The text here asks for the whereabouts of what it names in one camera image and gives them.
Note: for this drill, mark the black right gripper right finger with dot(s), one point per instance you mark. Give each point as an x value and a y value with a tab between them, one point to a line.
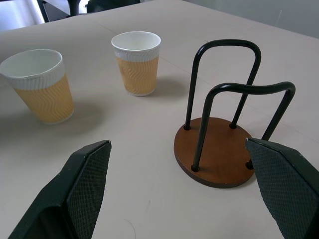
284	181

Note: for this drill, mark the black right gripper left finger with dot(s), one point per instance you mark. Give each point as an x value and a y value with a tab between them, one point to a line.
74	189

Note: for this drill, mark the orange and white paper cup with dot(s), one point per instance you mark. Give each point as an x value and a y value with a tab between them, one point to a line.
42	87
137	64

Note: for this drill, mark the black office chair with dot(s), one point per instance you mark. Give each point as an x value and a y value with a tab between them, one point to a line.
82	6

